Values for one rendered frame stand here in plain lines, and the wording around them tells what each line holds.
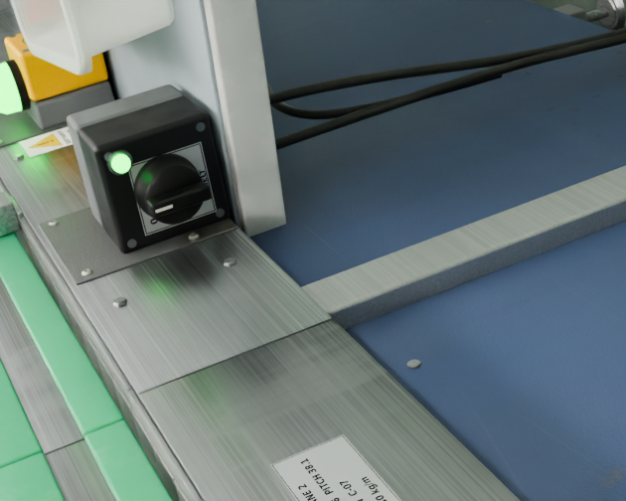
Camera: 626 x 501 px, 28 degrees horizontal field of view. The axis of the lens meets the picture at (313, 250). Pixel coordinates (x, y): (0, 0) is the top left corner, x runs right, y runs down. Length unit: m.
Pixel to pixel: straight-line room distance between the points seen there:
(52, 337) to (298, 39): 0.55
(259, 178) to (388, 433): 0.29
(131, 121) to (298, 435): 0.29
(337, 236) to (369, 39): 0.41
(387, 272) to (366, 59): 0.44
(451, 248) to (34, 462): 0.28
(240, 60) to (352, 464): 0.31
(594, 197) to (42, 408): 0.37
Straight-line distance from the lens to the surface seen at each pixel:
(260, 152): 0.85
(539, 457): 0.63
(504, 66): 0.99
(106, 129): 0.84
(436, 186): 0.90
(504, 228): 0.80
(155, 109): 0.85
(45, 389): 0.77
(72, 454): 0.70
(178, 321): 0.75
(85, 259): 0.85
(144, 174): 0.82
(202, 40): 0.81
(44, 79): 1.09
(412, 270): 0.76
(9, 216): 0.96
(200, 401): 0.67
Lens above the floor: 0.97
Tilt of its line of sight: 17 degrees down
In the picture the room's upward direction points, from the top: 110 degrees counter-clockwise
